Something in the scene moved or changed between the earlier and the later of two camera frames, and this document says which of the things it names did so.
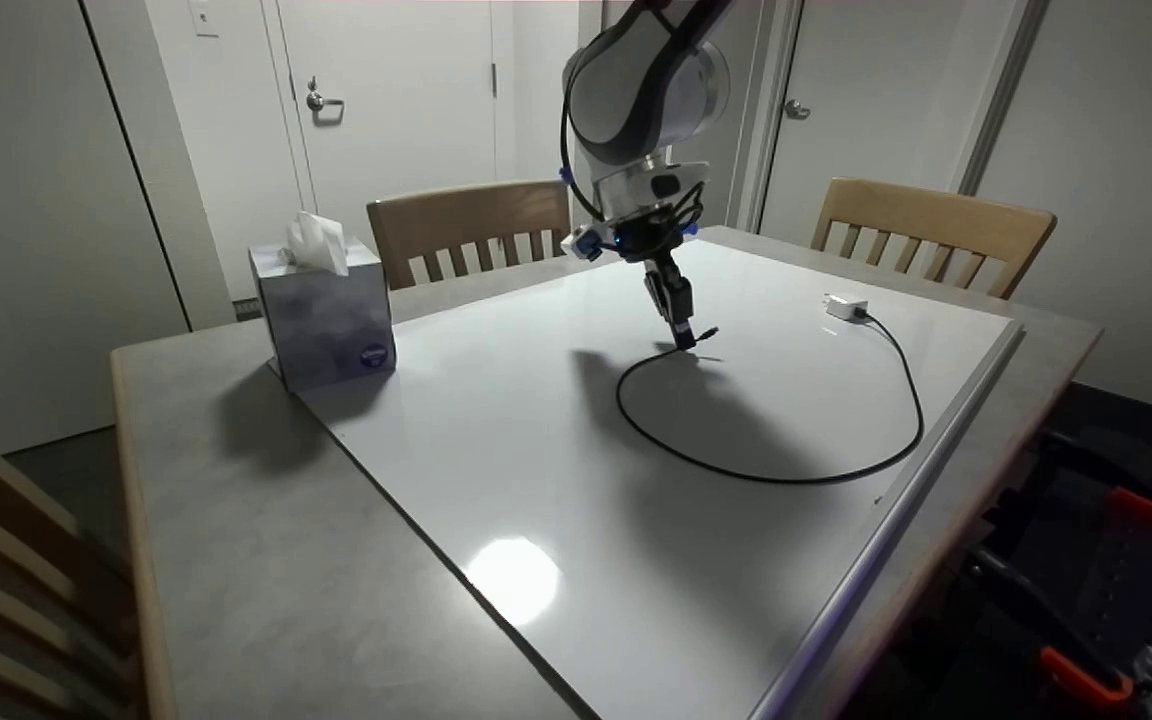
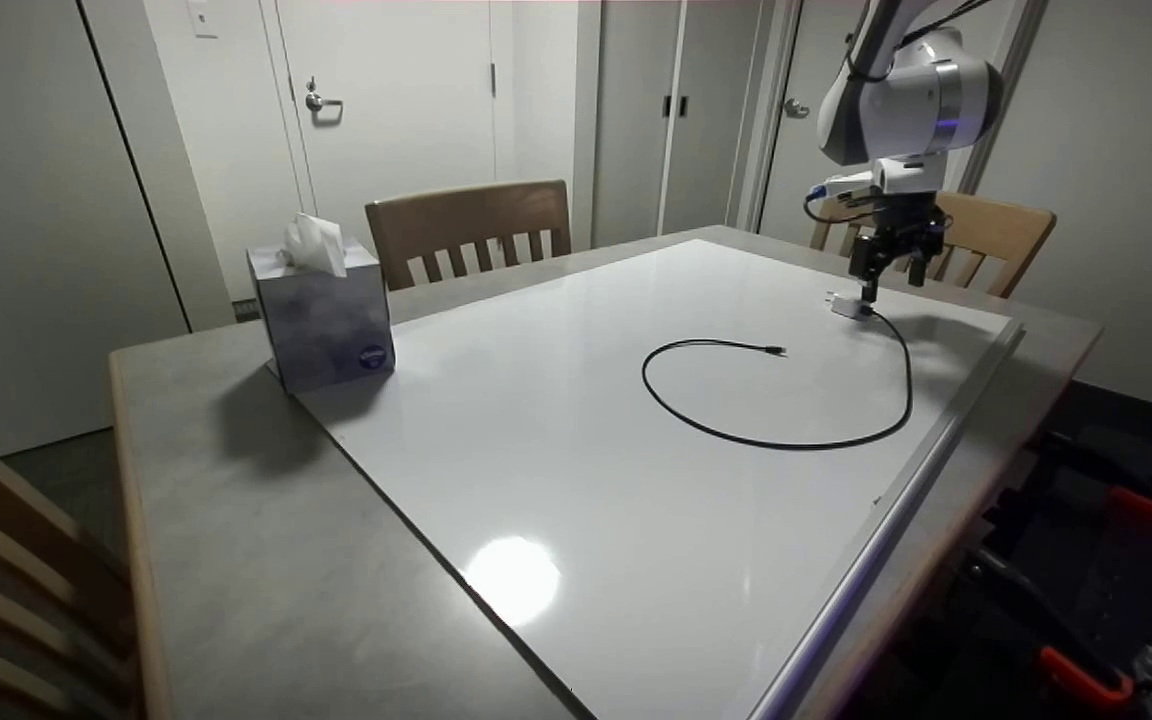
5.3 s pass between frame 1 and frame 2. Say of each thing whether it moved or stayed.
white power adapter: stayed
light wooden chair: stayed
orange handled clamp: stayed
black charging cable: moved
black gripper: moved
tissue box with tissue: stayed
